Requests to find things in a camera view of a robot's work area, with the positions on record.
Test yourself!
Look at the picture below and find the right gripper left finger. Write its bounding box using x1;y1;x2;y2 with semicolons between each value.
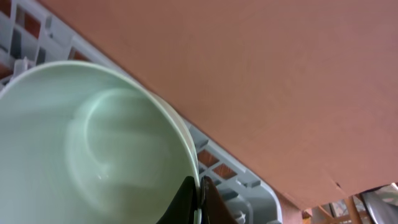
157;176;197;224

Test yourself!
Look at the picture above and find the grey dishwasher rack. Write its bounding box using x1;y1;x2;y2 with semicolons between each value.
1;0;283;223

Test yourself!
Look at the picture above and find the green bowl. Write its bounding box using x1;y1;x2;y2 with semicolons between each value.
1;60;200;223

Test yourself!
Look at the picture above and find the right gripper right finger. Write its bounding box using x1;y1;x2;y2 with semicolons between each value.
200;175;238;224

